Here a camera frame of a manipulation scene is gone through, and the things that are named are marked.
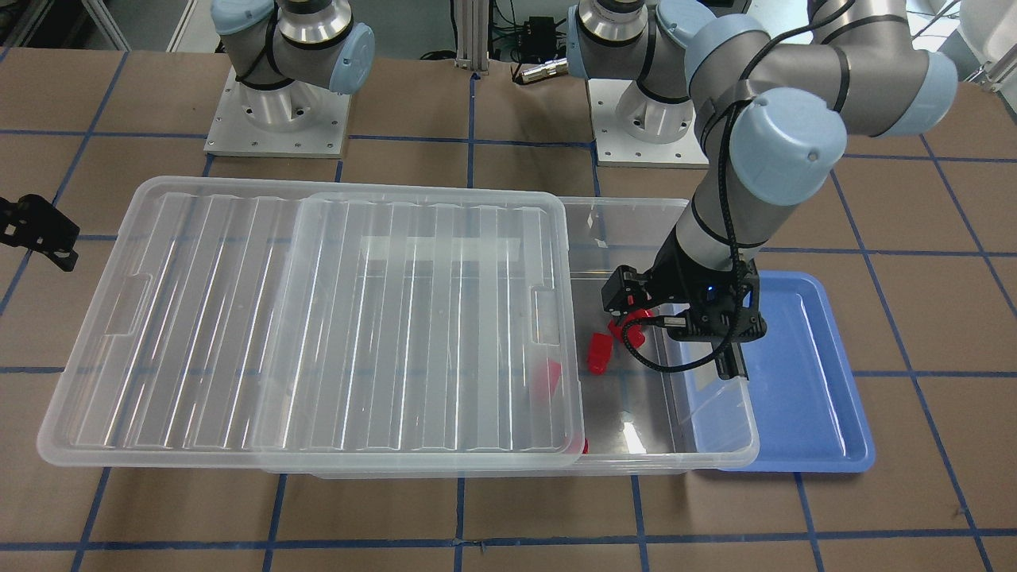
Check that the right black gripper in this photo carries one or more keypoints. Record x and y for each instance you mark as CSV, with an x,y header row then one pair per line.
x,y
33,226

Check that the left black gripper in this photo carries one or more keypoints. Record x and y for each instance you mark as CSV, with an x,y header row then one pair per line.
x,y
666,274

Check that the red block from tray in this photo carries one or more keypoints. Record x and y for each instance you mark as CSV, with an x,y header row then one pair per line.
x,y
599,353

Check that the clear plastic box lid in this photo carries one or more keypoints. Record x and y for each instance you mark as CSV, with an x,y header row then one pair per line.
x,y
164,370

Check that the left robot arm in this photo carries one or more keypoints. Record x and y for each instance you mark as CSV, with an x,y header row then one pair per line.
x,y
773,115

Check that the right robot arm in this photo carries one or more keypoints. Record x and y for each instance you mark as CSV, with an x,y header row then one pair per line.
x,y
289,57

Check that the clear plastic storage box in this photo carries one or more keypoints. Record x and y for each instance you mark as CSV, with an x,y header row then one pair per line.
x,y
636,445

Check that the red block lower pair upper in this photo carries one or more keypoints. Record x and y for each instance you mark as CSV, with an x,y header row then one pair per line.
x,y
635,334

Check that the blue plastic tray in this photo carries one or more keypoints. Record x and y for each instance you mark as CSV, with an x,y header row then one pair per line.
x,y
798,410

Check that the black power adapter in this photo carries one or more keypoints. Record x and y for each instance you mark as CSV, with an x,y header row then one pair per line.
x,y
538,39

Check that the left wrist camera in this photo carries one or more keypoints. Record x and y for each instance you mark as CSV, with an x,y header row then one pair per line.
x,y
733,310

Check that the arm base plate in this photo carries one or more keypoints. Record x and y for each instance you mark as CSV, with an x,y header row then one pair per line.
x,y
632,130
297,121

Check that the aluminium frame post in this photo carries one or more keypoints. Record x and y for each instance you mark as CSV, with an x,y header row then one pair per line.
x,y
472,20

